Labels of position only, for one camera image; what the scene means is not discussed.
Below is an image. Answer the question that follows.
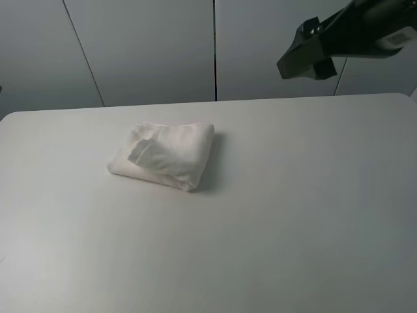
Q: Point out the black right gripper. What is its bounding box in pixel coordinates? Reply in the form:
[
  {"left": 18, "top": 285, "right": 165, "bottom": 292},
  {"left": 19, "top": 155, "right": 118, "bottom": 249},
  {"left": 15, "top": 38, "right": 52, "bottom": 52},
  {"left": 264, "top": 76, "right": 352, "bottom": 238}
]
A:
[{"left": 277, "top": 0, "right": 416, "bottom": 80}]

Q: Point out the white towel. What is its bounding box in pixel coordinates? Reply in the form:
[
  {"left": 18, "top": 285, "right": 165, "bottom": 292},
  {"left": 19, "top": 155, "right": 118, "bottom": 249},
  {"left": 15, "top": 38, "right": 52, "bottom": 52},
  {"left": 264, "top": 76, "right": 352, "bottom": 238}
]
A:
[{"left": 107, "top": 123, "right": 215, "bottom": 192}]

